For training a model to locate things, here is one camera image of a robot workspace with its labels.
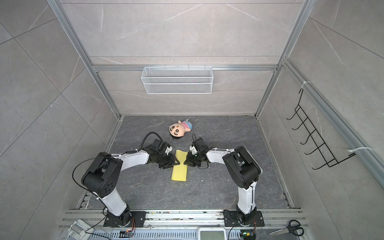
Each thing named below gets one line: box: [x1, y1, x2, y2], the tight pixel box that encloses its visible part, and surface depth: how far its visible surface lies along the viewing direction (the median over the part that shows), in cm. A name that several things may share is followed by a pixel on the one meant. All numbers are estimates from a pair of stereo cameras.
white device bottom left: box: [66, 219, 94, 240], surface depth 70 cm
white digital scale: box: [197, 227, 227, 240], surface depth 67 cm
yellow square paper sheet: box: [171, 149, 189, 182], surface depth 89 cm
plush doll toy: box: [169, 119, 193, 139], surface depth 105 cm
